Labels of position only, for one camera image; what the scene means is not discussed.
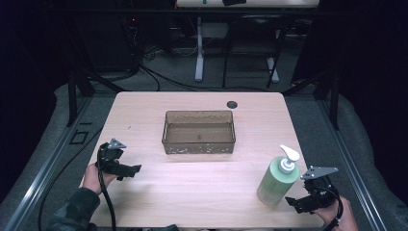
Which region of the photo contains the white desk with legs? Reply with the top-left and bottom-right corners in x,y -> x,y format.
175,0 -> 320,83

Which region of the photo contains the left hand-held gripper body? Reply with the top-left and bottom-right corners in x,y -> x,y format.
95,138 -> 142,178

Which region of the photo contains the black metal chair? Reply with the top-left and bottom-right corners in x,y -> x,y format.
221,13 -> 288,90

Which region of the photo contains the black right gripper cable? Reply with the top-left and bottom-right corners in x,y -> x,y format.
322,187 -> 344,231

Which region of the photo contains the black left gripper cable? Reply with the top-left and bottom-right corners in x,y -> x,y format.
96,142 -> 117,231

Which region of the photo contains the black metal stand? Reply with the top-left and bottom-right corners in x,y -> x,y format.
65,65 -> 127,127
282,67 -> 341,131

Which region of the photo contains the aluminium floor rail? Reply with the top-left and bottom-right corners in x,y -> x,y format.
3,95 -> 94,231
319,98 -> 389,231

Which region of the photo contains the green pump bottle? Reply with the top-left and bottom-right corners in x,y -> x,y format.
256,143 -> 301,207

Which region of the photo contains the person's left hand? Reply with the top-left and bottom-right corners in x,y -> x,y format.
82,163 -> 118,195

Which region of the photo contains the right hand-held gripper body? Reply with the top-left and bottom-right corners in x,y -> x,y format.
299,166 -> 342,210

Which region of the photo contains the thin black floor cable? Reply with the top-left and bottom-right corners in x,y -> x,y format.
38,126 -> 104,231

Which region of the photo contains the brown translucent plastic box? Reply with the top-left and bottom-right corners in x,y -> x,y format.
161,110 -> 237,155

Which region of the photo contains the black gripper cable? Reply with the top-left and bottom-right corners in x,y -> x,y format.
96,142 -> 117,231
322,187 -> 344,231

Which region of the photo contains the person's right hand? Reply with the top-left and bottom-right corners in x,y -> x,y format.
313,194 -> 361,231

